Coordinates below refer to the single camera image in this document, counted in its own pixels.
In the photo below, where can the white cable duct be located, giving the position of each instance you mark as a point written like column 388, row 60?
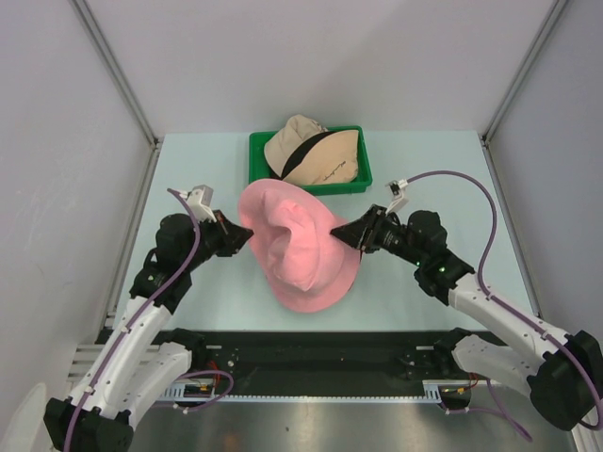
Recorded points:
column 431, row 392

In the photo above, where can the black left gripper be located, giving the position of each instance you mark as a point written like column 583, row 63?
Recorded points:
column 232, row 235

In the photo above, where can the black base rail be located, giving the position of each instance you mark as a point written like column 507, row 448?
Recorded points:
column 328, row 364

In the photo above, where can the aluminium frame post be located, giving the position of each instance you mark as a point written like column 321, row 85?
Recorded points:
column 527, row 63
column 102, row 47

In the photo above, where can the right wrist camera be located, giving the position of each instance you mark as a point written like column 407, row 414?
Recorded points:
column 399, row 199

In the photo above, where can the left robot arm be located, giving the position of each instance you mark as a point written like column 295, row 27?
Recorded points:
column 103, row 410

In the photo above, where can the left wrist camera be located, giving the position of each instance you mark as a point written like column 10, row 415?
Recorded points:
column 199, row 201

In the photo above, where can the green plastic tray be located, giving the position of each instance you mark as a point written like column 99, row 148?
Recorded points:
column 258, row 167

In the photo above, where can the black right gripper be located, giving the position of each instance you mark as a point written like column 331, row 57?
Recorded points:
column 363, row 233

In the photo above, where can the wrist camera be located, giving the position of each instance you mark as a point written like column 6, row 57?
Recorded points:
column 399, row 199
column 199, row 201

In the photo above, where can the peach embroidered bucket hat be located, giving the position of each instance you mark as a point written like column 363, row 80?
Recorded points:
column 326, row 158

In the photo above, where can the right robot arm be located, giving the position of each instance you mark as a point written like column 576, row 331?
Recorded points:
column 560, row 373

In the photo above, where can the aluminium frame post right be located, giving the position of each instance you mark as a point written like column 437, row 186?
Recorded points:
column 527, row 63

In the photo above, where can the pink bucket hat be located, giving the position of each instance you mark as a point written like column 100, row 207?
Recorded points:
column 266, row 204
column 309, row 270

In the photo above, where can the beige smile bucket hat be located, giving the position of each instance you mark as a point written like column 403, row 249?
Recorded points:
column 286, row 141

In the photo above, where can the aluminium frame post left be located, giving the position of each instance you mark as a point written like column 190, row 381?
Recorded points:
column 102, row 47

